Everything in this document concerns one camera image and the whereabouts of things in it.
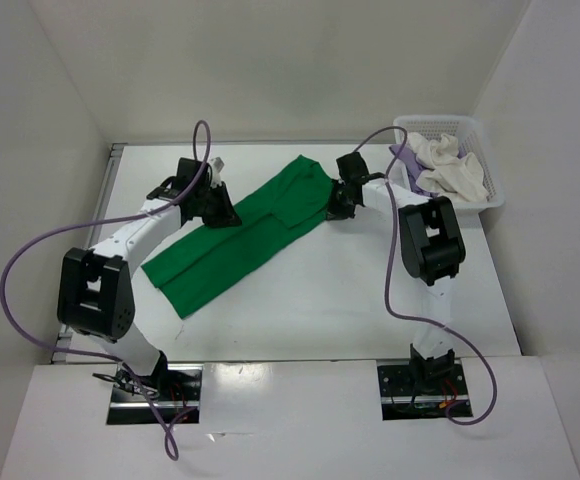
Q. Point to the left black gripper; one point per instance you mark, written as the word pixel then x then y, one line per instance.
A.
pixel 227 215

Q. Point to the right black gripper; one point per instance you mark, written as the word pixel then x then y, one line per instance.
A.
pixel 335 212

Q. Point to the green t shirt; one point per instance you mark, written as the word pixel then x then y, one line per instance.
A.
pixel 205 263

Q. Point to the cream white t shirt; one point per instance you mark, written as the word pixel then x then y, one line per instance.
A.
pixel 450 160

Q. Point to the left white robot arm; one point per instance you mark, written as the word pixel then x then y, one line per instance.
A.
pixel 95 294

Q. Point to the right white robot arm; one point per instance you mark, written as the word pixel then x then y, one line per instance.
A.
pixel 427 239

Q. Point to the lavender t shirt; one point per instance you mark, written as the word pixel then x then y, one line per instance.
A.
pixel 410 165

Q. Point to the white plastic basket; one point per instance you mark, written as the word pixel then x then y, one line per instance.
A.
pixel 448 155

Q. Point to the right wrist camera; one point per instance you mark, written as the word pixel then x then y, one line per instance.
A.
pixel 352 167

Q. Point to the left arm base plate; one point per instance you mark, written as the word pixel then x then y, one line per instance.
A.
pixel 179 402

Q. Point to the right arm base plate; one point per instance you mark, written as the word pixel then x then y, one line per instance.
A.
pixel 401 399

